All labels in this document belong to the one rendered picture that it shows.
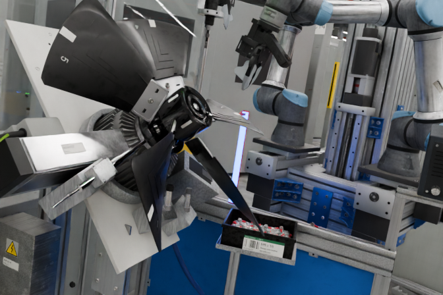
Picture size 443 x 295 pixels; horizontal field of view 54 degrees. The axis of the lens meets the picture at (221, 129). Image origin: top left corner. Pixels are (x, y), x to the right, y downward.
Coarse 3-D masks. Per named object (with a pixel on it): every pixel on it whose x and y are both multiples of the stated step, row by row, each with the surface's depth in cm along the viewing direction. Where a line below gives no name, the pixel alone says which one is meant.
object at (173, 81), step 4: (176, 76) 116; (180, 76) 116; (156, 80) 114; (160, 80) 115; (164, 80) 115; (168, 80) 115; (172, 80) 115; (176, 80) 115; (180, 80) 115; (160, 84) 114; (164, 84) 114; (172, 84) 114; (180, 84) 114; (184, 84) 114; (168, 88) 113; (172, 88) 113; (176, 88) 113; (172, 92) 113
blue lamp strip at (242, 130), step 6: (246, 114) 149; (240, 132) 150; (240, 138) 151; (240, 144) 151; (240, 150) 151; (240, 156) 151; (240, 162) 151; (234, 168) 152; (234, 174) 152; (234, 180) 153
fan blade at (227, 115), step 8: (208, 104) 138; (216, 104) 141; (216, 112) 130; (224, 112) 133; (232, 112) 139; (216, 120) 119; (224, 120) 121; (232, 120) 127; (240, 120) 132; (256, 128) 134
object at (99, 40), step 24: (96, 0) 94; (72, 24) 89; (96, 24) 93; (72, 48) 89; (96, 48) 93; (120, 48) 96; (48, 72) 86; (72, 72) 89; (96, 72) 93; (120, 72) 97; (144, 72) 101; (96, 96) 94; (120, 96) 98
